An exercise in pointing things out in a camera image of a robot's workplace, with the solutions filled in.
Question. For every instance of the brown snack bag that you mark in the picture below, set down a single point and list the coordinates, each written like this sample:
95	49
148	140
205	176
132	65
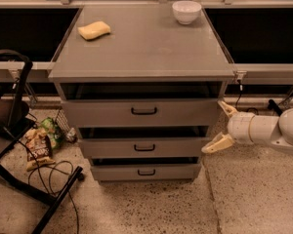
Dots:
38	148

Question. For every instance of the white bowl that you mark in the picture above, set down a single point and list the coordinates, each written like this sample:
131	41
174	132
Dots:
186	11

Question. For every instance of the grey drawer cabinet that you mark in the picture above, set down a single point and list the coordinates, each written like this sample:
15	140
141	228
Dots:
147	55

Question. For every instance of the yellow sponge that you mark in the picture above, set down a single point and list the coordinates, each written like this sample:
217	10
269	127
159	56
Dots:
94	30

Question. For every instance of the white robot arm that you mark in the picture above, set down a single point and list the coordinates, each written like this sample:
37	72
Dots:
275	132

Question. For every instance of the green snack bag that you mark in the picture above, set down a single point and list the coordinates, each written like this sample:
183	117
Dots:
53	131

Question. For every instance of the grey bottom drawer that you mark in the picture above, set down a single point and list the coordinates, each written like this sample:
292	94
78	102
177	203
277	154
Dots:
147	172

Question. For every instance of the black chair frame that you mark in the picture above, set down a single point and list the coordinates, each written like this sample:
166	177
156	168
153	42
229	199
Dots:
13	125

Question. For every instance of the grey drawer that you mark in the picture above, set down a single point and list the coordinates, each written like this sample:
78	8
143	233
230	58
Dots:
136	113
143	147
147	172

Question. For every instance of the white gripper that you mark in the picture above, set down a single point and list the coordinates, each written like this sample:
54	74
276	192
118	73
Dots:
238	128

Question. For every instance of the black stand leg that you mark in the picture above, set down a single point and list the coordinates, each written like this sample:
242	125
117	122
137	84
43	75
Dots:
273	106

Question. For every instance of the grey middle drawer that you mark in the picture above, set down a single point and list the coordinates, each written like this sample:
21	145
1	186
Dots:
143	147

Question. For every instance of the grey top drawer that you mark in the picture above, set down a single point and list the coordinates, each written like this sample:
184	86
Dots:
136	113

